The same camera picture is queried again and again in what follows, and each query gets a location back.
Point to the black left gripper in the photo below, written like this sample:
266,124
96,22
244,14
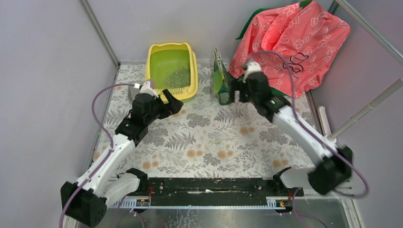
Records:
162,104

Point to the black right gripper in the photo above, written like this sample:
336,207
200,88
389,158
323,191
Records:
240,89

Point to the green litter bag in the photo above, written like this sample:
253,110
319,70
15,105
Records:
219,85

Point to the silver metal scoop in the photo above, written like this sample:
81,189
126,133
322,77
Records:
133,91

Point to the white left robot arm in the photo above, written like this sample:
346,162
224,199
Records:
88,198

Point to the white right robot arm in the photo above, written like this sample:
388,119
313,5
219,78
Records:
332,165

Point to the green litter pile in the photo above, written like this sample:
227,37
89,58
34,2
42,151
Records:
178,78

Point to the yellow litter box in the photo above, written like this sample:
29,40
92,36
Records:
163,59

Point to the green cloth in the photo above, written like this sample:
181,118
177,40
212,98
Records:
302,4

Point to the white metal pole stand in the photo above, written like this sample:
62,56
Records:
369,119

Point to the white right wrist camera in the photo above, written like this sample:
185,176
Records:
249,68

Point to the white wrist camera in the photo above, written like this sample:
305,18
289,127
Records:
147,87
249,68

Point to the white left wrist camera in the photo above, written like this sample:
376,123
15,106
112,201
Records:
147,87

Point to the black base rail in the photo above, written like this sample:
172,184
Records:
216,192

